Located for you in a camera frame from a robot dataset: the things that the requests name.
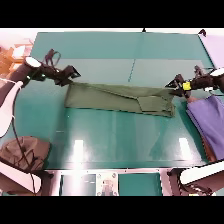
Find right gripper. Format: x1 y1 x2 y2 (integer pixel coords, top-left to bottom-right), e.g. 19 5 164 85
165 73 193 99

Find black cable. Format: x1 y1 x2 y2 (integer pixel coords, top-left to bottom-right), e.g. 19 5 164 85
11 109 38 196

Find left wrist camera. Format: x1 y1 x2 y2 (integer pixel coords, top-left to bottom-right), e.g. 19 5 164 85
44 48 62 70

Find silver frame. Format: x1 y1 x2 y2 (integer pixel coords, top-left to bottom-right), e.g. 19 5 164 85
43 166 214 197

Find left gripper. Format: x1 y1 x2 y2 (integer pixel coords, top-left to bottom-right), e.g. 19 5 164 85
53 64 82 87

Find brown garment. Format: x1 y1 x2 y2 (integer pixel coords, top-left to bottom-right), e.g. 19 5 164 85
0 135 52 173

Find dark green shirt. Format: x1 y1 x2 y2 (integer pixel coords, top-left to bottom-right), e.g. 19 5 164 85
63 81 177 119

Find purple garment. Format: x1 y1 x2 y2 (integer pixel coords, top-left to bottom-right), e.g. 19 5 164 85
185 94 224 162

